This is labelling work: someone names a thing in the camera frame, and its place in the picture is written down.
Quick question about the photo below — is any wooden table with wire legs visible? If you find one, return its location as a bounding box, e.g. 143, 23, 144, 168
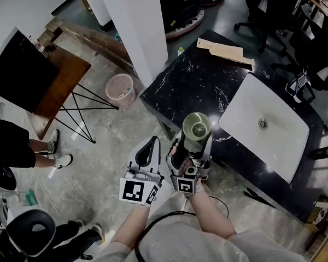
32, 41, 120, 144

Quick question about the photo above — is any translucent green cup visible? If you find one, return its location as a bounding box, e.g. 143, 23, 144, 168
181, 112, 212, 150

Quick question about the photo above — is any flat cardboard piece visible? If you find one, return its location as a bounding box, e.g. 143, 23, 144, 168
196, 37, 256, 67

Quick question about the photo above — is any pink mesh waste basket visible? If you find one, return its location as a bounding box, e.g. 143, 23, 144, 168
105, 73, 137, 107

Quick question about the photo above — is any person's grey shirt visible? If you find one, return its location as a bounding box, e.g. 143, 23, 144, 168
94, 192, 308, 262

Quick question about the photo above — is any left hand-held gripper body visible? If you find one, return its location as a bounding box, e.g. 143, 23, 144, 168
119, 165, 165, 207

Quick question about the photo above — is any person's right forearm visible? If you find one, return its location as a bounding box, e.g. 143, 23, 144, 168
187, 192, 237, 240

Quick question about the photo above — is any white rectangular sink basin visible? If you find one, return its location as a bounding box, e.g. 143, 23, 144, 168
218, 73, 310, 184

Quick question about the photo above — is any large black round machine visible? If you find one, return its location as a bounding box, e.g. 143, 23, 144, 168
157, 0, 206, 40

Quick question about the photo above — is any black trouser leg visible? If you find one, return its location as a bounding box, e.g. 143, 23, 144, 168
54, 219, 99, 256

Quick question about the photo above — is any person's right hand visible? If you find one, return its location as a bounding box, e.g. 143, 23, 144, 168
171, 142, 192, 176

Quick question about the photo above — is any dark green bottle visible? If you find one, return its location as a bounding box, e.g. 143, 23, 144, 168
308, 143, 328, 159

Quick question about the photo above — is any dark shoe with yellow trim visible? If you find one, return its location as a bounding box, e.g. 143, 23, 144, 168
92, 224, 106, 245

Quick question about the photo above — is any green plastic object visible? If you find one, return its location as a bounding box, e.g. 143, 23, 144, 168
26, 189, 38, 206

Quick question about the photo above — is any thin black cable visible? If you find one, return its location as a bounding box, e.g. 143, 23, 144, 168
209, 195, 230, 219

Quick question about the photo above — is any black office chair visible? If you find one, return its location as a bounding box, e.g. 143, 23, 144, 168
233, 0, 303, 54
270, 12, 328, 92

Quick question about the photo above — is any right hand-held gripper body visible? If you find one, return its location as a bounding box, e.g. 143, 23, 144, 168
166, 157, 210, 195

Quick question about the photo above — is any chrome faucet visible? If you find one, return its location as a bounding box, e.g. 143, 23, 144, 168
285, 67, 312, 103

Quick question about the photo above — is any person's left forearm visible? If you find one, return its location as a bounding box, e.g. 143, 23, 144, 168
109, 205, 151, 249

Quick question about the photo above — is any black round chair back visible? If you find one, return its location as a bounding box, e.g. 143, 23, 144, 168
7, 209, 57, 258

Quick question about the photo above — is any thin white floor cable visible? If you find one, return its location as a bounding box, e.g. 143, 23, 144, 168
34, 168, 69, 223

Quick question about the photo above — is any black helmet with green trim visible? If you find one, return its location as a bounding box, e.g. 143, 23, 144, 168
0, 166, 17, 191

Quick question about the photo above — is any long weathered wooden plank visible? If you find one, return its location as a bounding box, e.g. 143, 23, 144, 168
38, 17, 143, 79

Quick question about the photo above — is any black flat screen monitor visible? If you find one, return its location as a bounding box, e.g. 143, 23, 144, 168
0, 27, 60, 114

